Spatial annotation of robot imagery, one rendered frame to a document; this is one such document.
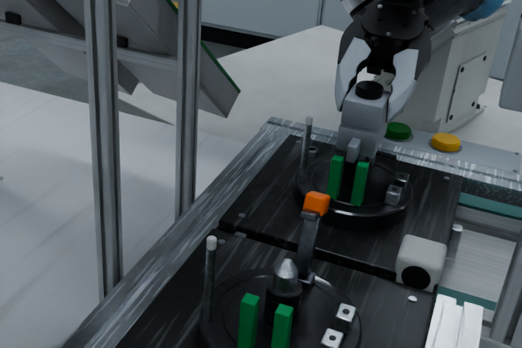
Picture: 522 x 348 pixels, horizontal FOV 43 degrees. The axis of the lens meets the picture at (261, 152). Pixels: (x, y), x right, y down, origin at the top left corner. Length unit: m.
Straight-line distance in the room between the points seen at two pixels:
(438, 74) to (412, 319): 0.61
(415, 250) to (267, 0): 3.33
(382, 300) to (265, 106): 0.69
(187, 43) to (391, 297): 0.34
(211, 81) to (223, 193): 0.15
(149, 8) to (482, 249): 0.49
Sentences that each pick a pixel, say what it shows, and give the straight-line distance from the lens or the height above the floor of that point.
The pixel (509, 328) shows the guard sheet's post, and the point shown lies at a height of 0.97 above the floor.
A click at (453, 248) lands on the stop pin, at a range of 0.80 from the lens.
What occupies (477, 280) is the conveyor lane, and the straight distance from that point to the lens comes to 0.81.
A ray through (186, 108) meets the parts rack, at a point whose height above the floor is 1.06.
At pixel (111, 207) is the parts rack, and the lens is 0.66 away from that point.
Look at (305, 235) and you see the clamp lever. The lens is 0.60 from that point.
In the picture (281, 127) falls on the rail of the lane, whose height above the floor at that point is 0.96.
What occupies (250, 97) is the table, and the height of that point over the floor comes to 0.86.
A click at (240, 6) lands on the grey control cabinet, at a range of 4.02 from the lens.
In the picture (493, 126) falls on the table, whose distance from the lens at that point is 1.34.
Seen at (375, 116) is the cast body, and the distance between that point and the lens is 0.72.
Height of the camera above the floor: 1.38
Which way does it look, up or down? 28 degrees down
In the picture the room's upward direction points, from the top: 5 degrees clockwise
